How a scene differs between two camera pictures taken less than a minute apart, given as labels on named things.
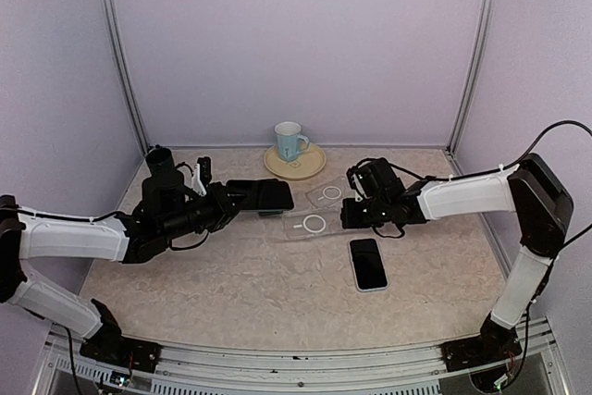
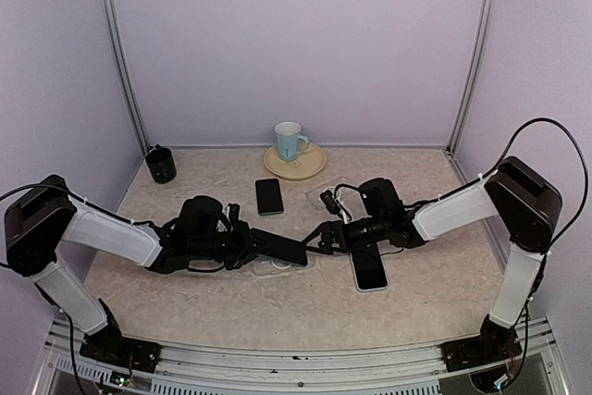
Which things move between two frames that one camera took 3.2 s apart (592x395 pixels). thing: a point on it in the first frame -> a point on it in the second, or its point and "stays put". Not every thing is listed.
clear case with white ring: x=330 y=193 stays put
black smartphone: x=368 y=265 stays put
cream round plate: x=310 y=162 stays put
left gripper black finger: x=230 y=203 -> x=260 y=240
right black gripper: x=350 y=217 -> x=326 y=243
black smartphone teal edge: x=266 y=196 -> x=278 y=247
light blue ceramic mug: x=288 y=140 stays put
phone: x=368 y=264 stays put
